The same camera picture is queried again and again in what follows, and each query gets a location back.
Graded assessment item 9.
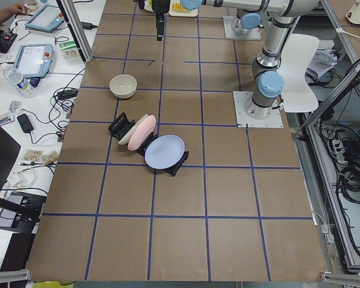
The clear plastic water bottle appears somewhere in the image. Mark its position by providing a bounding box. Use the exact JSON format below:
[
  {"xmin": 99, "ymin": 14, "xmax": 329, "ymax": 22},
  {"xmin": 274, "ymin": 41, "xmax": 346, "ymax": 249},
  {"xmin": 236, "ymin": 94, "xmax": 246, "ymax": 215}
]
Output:
[{"xmin": 3, "ymin": 66, "xmax": 34, "ymax": 98}]

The bag of nuts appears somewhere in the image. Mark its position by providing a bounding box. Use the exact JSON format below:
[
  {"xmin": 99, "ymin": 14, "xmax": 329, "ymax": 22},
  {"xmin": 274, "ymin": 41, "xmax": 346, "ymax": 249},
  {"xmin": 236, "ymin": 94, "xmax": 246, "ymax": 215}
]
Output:
[
  {"xmin": 41, "ymin": 151, "xmax": 59, "ymax": 166},
  {"xmin": 23, "ymin": 149, "xmax": 43, "ymax": 161}
]

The white plastic chair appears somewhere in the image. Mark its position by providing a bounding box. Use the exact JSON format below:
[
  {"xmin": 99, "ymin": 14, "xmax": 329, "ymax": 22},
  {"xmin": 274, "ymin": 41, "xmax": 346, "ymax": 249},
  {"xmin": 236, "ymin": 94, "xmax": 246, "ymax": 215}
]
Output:
[{"xmin": 278, "ymin": 34, "xmax": 319, "ymax": 113}]

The far blue teach pendant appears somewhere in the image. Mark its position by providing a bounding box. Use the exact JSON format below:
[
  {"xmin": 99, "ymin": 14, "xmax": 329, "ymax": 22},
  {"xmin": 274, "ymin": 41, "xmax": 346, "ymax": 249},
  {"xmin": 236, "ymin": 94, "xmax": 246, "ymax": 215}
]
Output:
[{"xmin": 25, "ymin": 5, "xmax": 64, "ymax": 32}]

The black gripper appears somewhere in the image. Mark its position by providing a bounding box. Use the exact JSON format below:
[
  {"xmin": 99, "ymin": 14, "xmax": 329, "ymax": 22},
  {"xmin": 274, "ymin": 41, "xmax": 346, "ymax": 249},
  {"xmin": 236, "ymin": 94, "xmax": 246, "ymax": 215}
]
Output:
[{"xmin": 151, "ymin": 0, "xmax": 170, "ymax": 41}]

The black power adapter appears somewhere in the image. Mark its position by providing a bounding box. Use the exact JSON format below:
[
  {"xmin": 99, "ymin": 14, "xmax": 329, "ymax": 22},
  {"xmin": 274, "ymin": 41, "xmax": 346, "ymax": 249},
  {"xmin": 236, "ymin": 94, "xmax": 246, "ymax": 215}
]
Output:
[{"xmin": 56, "ymin": 89, "xmax": 78, "ymax": 101}]

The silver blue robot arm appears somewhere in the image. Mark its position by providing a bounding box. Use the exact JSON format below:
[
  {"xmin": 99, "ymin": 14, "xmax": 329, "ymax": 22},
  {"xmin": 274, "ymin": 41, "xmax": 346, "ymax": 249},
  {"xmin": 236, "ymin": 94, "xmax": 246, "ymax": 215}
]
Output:
[
  {"xmin": 232, "ymin": 9, "xmax": 261, "ymax": 35},
  {"xmin": 180, "ymin": 0, "xmax": 318, "ymax": 120}
]

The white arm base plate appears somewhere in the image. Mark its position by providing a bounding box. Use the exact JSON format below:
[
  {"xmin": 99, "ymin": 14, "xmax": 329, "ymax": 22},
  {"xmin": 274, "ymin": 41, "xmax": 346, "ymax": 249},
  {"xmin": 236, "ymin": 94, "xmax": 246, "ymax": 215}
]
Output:
[
  {"xmin": 233, "ymin": 91, "xmax": 283, "ymax": 128},
  {"xmin": 223, "ymin": 16, "xmax": 261, "ymax": 41}
]

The cream plate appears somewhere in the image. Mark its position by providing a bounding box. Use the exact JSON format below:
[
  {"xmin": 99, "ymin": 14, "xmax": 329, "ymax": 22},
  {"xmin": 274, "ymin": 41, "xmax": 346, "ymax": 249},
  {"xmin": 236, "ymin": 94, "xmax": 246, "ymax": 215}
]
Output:
[{"xmin": 118, "ymin": 113, "xmax": 148, "ymax": 145}]

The person's hand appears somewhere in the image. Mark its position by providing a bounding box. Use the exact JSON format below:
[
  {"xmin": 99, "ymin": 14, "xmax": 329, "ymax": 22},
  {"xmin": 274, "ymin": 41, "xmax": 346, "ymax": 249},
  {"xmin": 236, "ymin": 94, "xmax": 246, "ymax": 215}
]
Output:
[{"xmin": 8, "ymin": 2, "xmax": 29, "ymax": 14}]

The light blue plate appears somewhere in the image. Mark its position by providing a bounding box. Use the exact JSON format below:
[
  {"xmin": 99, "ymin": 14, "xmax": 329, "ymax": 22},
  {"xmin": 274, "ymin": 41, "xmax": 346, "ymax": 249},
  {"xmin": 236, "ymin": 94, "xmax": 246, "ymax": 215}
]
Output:
[{"xmin": 145, "ymin": 135, "xmax": 185, "ymax": 169}]

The blue teach pendant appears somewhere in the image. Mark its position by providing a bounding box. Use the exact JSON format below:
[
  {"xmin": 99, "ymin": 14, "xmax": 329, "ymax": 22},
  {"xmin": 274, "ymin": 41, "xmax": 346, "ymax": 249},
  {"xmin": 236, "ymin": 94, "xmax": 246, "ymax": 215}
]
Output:
[
  {"xmin": 25, "ymin": 5, "xmax": 64, "ymax": 32},
  {"xmin": 14, "ymin": 44, "xmax": 54, "ymax": 79}
]

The green white small box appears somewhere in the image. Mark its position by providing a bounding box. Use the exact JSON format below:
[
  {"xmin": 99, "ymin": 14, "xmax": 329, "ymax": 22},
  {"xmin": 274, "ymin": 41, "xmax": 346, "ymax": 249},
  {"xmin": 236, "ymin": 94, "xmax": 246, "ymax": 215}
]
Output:
[{"xmin": 59, "ymin": 41, "xmax": 80, "ymax": 59}]

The near blue teach pendant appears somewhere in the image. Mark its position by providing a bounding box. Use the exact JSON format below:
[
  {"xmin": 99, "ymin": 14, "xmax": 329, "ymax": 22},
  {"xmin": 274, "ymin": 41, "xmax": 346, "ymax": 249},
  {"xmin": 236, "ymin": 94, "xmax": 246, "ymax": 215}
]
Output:
[{"xmin": 14, "ymin": 44, "xmax": 54, "ymax": 79}]

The pink plate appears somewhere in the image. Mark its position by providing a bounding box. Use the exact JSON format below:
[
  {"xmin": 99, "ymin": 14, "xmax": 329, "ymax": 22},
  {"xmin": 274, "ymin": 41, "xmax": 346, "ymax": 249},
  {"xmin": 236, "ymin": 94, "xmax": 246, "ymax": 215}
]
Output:
[{"xmin": 128, "ymin": 115, "xmax": 157, "ymax": 151}]

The yellow bread on plate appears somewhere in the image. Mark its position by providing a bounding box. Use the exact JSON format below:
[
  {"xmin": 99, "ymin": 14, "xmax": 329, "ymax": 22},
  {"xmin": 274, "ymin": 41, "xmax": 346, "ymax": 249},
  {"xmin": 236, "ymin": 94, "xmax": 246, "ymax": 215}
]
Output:
[{"xmin": 169, "ymin": 0, "xmax": 199, "ymax": 17}]

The cream ceramic bowl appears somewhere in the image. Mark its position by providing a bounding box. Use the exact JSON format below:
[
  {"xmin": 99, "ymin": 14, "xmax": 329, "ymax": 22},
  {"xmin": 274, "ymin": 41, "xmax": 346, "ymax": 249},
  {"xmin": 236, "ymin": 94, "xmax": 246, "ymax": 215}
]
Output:
[{"xmin": 109, "ymin": 74, "xmax": 137, "ymax": 99}]

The aluminium frame post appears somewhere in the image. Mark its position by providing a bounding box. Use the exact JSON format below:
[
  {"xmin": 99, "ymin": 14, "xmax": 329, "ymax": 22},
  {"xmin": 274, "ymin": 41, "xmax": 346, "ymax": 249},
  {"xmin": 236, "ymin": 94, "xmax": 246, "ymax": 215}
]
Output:
[{"xmin": 56, "ymin": 0, "xmax": 93, "ymax": 63}]

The black phone on table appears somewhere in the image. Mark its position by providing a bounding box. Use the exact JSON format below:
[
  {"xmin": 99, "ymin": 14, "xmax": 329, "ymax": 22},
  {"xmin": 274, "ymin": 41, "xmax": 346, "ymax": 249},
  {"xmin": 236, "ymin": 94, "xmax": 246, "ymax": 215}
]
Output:
[{"xmin": 17, "ymin": 113, "xmax": 34, "ymax": 133}]

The black dish rack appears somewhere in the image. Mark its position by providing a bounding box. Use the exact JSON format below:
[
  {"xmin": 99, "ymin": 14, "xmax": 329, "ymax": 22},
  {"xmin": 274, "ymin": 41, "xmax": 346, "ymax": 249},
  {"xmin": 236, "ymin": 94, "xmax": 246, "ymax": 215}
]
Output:
[{"xmin": 108, "ymin": 112, "xmax": 189, "ymax": 176}]

